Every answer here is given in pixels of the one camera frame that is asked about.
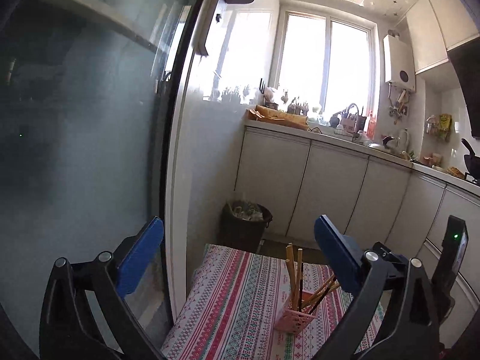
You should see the black gold-tipped chopstick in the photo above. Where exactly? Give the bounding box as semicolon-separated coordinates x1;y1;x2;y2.
309;282;340;314

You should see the wooden chopstick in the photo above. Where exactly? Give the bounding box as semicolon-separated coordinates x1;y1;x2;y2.
286;243;296;310
291;266;300;311
286;258;295;305
294;248;303;312
302;275;336;309
302;280;339;309

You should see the pink perforated utensil holder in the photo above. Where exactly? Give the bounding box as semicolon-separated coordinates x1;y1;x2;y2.
274;308;317;336

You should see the black wok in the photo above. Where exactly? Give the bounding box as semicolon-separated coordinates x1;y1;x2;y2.
461;138;480;180

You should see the striped patterned tablecloth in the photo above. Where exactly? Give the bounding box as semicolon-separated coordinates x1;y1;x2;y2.
160;243;386;360

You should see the brown floor mat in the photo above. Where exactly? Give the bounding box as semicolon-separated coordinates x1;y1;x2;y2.
258;238;327;265

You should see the dark trash bin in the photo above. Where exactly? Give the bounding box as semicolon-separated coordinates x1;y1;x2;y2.
218;200;272;253

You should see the utensil basket on counter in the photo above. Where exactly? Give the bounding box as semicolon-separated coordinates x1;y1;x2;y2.
340;103;366;134

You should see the black range hood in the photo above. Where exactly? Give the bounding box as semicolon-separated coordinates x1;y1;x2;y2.
448;37;480;140

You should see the yellow cloth on counter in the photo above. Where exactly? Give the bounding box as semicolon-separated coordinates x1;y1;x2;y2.
246;105;309;131

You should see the glass sliding door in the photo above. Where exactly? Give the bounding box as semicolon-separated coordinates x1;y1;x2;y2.
1;0;195;350

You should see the white wall water heater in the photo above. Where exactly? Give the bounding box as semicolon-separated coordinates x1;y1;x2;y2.
383;35;416;93

